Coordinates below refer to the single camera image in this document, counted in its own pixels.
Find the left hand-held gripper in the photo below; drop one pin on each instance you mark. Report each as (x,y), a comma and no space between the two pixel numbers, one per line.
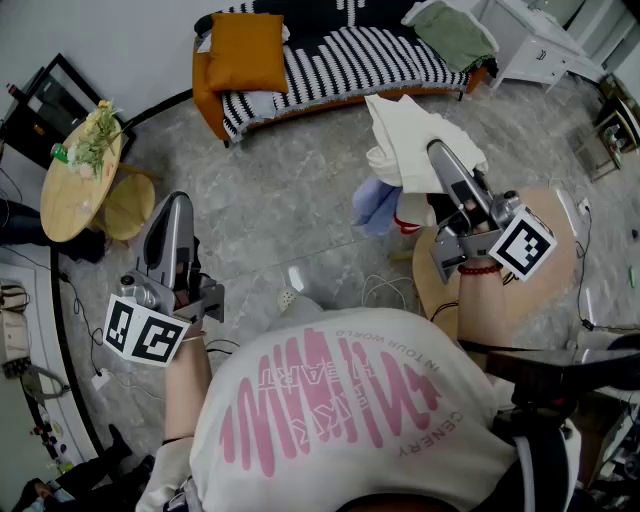
(150,332)

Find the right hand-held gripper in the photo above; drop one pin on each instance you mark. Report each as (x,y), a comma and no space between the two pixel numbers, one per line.
(522,245)

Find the white cloth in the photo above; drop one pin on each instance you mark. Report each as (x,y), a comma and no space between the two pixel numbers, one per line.
(410,130)

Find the blue cloth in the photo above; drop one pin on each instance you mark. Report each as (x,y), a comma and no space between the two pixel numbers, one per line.
(375,205)

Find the person's right forearm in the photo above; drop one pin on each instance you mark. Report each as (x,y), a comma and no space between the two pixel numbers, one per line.
(480,310)

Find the person's left forearm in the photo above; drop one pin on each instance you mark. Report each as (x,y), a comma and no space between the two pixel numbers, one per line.
(187,390)

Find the small round wooden stool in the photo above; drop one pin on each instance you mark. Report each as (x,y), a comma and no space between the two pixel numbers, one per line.
(130,207)

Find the thin bangle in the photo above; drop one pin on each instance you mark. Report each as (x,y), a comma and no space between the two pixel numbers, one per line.
(195,336)

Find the round wooden table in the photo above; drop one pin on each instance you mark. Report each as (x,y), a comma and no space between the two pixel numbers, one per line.
(70,205)
(542,292)

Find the white power strip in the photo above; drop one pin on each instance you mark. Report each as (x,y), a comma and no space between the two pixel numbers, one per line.
(582,205)

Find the bunch of flowers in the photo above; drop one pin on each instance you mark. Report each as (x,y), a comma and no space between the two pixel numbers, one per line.
(95,145)

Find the person's white clog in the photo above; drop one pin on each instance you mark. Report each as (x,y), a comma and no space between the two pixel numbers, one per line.
(290,299)

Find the green blanket with white trim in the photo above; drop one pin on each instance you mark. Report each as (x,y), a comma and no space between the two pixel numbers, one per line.
(455,37)

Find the green can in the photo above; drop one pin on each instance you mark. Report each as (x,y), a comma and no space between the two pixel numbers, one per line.
(59,152)

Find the white cabinet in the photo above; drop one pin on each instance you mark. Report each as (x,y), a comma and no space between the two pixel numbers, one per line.
(530,45)

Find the cluttered side shelf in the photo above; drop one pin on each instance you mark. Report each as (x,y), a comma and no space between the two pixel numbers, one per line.
(612,135)

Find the white power adapter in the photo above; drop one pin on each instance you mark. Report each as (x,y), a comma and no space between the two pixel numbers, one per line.
(100,380)

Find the light grey folded cloth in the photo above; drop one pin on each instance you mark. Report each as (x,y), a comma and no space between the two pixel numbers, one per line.
(260,106)

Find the black white striped blanket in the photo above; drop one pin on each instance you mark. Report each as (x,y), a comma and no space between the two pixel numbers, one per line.
(350,55)

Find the black framed glass cabinet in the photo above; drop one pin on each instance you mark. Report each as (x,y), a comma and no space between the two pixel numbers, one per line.
(55,107)

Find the beige handbag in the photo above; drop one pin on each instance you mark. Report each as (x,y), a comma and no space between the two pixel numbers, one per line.
(12,325)

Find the orange cushion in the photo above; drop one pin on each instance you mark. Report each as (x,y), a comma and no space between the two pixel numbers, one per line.
(247,52)

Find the cola bottle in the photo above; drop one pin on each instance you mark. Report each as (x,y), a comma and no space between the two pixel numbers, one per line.
(12,91)

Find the person's white printed shirt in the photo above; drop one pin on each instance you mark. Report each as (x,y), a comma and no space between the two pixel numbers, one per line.
(325,450)

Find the black chest mount rig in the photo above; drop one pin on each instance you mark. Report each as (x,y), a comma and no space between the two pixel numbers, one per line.
(550,375)

